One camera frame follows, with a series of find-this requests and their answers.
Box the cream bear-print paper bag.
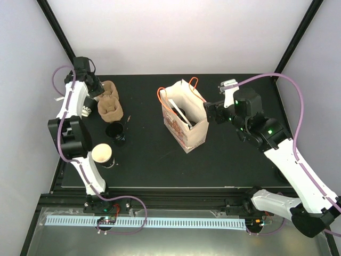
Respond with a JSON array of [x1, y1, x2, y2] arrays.
[[157, 77, 209, 153]]

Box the white stirrer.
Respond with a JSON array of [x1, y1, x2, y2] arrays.
[[168, 99, 193, 128]]

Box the black paper coffee cup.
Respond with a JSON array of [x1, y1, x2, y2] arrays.
[[91, 143, 115, 169], [105, 122, 126, 146]]

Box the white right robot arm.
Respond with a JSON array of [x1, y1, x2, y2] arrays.
[[203, 88, 340, 238]]

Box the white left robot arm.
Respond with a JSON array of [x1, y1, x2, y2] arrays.
[[47, 57, 106, 196]]

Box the stacked brown pulp cup carriers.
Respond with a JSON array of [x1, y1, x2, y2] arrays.
[[98, 81, 124, 123]]

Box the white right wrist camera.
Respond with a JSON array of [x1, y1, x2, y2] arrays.
[[219, 79, 239, 108]]

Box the left black frame post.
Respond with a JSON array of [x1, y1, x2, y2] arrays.
[[36, 0, 76, 62]]

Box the black frame post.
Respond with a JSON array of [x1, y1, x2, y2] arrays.
[[274, 0, 324, 73], [36, 0, 76, 62]]

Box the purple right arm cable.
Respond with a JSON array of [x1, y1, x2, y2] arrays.
[[223, 72, 341, 237]]

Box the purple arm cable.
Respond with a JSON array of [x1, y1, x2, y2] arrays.
[[223, 72, 341, 237], [51, 65, 148, 236]]

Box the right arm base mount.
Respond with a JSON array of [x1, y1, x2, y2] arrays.
[[225, 187, 266, 217]]

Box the light blue slotted cable duct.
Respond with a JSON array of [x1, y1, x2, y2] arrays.
[[45, 215, 246, 231]]

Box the black aluminium front rail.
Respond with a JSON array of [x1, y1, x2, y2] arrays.
[[39, 186, 323, 214]]

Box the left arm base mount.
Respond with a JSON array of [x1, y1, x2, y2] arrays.
[[83, 195, 132, 215]]

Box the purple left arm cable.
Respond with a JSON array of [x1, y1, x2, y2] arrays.
[[51, 65, 148, 236]]

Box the right black frame post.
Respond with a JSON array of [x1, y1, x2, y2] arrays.
[[274, 0, 324, 73]]

